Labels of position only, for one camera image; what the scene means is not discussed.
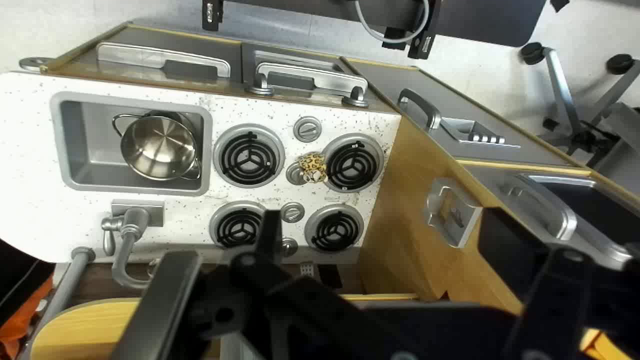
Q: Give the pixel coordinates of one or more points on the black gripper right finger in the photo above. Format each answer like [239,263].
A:
[552,313]

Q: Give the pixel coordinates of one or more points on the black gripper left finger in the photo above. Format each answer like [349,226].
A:
[163,307]

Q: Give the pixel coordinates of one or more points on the small gold toy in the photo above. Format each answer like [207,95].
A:
[310,167]

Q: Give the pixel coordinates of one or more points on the grey toy faucet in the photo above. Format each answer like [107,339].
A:
[127,251]

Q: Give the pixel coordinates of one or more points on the black coil toy burner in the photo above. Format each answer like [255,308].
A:
[352,163]
[249,155]
[335,231]
[239,226]

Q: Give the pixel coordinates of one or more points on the silver pot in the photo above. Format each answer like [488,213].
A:
[160,145]

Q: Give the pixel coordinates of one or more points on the toy kitchen stove set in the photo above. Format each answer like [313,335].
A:
[41,200]

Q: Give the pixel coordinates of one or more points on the grey toy sink basin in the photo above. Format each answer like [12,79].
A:
[86,143]

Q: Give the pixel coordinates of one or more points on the grey metal pole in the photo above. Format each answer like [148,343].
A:
[63,292]

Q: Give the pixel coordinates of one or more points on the grey round stove knob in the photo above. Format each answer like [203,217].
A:
[292,176]
[306,129]
[292,213]
[288,247]

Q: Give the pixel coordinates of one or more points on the orange object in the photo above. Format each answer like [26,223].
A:
[21,322]

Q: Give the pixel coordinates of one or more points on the dark grey equipment case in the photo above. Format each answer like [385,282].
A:
[481,20]

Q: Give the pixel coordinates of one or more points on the camera tripod stand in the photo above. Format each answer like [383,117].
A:
[566,93]

